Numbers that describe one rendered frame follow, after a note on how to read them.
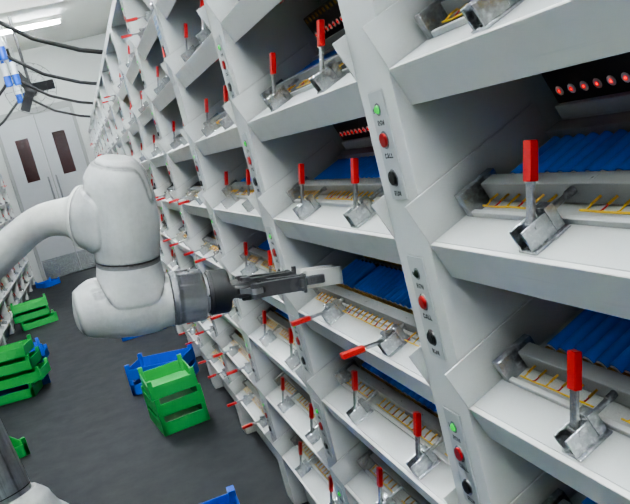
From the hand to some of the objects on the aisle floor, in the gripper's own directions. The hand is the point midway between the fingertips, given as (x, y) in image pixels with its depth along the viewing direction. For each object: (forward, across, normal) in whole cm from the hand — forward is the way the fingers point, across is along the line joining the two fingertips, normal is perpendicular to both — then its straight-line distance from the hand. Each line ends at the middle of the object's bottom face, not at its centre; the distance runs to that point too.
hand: (320, 276), depth 135 cm
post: (+20, -49, +80) cm, 95 cm away
